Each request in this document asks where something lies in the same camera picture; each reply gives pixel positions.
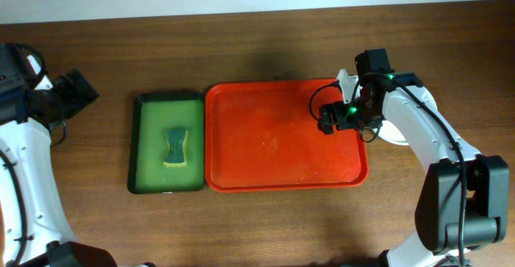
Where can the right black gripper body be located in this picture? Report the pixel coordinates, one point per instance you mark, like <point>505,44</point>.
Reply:
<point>361,118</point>

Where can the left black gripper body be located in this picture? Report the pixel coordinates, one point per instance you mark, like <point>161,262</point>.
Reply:
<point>75,91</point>

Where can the yellow green sponge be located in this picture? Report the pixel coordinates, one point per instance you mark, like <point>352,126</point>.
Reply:
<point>176,140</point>

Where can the cream white plate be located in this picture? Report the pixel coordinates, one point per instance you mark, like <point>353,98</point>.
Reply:
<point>388,130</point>

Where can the mint green plate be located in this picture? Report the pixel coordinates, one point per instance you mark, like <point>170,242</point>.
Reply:
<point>392,138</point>

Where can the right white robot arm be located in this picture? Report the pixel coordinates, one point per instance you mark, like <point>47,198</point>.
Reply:
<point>463,204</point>

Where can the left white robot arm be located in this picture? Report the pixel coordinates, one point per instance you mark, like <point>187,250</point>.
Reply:
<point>37,232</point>

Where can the dark green tray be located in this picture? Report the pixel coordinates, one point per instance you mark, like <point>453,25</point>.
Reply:
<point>154,114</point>

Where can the red plastic tray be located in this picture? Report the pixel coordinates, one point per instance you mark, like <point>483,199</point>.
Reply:
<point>260,136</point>

